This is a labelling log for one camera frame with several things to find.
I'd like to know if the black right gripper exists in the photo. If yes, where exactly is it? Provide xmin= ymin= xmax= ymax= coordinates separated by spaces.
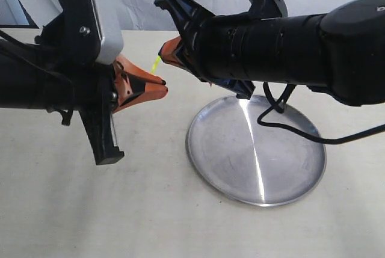
xmin=154 ymin=0 xmax=255 ymax=99

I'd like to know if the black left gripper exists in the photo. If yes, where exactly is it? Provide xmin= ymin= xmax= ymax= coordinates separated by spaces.
xmin=37 ymin=55 xmax=168 ymax=165

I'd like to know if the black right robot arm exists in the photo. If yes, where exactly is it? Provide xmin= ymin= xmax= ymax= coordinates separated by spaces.
xmin=155 ymin=0 xmax=384 ymax=106

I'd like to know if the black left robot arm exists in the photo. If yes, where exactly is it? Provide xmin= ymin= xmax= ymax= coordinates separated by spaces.
xmin=1 ymin=40 xmax=168 ymax=165

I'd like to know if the round metal plate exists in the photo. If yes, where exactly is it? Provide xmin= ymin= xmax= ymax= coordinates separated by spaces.
xmin=185 ymin=95 xmax=327 ymax=207

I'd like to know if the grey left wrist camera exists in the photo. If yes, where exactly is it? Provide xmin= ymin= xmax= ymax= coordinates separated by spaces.
xmin=35 ymin=0 xmax=125 ymax=66

